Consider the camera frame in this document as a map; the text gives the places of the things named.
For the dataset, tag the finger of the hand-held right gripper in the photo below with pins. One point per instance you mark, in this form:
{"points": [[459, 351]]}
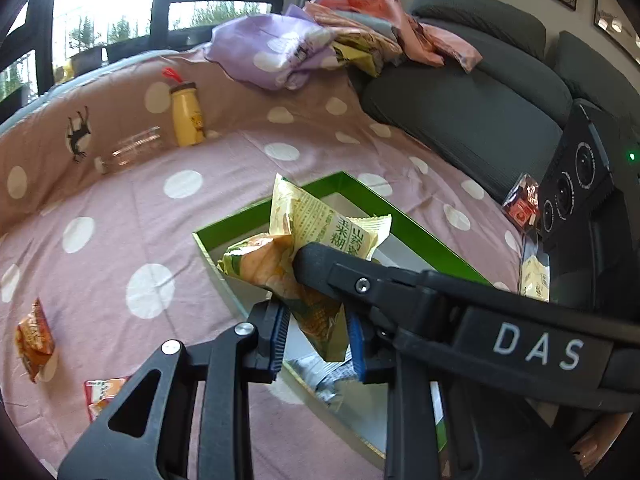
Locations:
{"points": [[350, 280]]}

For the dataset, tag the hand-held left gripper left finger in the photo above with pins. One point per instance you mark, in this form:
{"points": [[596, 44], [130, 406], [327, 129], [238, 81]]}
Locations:
{"points": [[277, 345]]}

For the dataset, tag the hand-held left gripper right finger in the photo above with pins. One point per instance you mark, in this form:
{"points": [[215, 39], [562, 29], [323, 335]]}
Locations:
{"points": [[362, 360]]}

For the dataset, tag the yellow green corn snack packet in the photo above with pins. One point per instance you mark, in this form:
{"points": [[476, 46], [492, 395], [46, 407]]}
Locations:
{"points": [[310, 320]]}

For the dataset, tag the silver white snack packet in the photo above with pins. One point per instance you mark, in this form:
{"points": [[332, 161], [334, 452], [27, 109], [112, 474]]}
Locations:
{"points": [[325, 377]]}

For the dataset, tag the green cardboard box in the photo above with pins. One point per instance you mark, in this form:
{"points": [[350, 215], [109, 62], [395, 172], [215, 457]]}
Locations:
{"points": [[430, 245]]}

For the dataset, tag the person's right hand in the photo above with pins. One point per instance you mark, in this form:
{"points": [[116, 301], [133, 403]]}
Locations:
{"points": [[597, 447]]}

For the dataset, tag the small pale yellow snack packet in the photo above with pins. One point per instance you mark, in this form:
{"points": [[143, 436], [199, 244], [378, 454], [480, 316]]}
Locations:
{"points": [[534, 277]]}

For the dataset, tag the pink polka dot blanket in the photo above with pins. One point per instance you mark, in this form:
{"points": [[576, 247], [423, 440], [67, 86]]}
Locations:
{"points": [[150, 220]]}

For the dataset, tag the red white snack packet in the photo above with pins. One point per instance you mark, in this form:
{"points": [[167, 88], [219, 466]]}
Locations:
{"points": [[102, 395]]}

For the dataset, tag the grey sofa cushion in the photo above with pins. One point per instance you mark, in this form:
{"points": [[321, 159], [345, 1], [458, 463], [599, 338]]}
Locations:
{"points": [[595, 70], [465, 120], [480, 15]]}

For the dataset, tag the yellow green snack bag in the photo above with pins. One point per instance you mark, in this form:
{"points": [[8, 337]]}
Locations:
{"points": [[360, 57]]}

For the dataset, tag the yellow bottle with red cap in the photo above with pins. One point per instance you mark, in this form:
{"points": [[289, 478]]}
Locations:
{"points": [[185, 115]]}

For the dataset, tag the orange snack packet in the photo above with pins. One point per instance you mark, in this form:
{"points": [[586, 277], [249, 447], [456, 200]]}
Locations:
{"points": [[35, 340]]}

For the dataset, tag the clear plastic bottle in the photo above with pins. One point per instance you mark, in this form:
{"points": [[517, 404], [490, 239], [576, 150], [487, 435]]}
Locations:
{"points": [[132, 147]]}

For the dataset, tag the purple dotted cloth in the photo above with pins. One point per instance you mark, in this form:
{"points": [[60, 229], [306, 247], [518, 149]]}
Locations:
{"points": [[250, 45]]}

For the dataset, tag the pile of pink-yellow clothes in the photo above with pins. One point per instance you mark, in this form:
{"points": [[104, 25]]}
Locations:
{"points": [[360, 0]]}

